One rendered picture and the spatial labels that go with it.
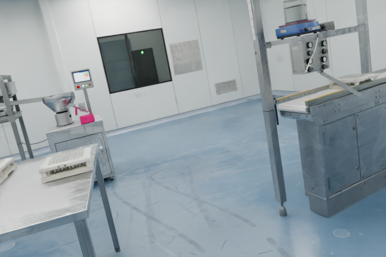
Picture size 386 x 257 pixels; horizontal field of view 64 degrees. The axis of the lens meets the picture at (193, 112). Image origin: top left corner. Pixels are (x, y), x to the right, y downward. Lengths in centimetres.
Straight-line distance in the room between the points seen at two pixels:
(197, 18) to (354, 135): 526
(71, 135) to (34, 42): 317
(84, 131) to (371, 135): 288
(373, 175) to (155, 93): 493
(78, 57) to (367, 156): 536
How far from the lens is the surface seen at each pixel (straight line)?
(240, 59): 755
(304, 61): 199
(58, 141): 379
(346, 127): 246
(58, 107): 394
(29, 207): 145
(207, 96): 716
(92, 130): 377
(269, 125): 226
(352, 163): 257
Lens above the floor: 129
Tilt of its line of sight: 10 degrees down
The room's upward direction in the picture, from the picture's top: 10 degrees counter-clockwise
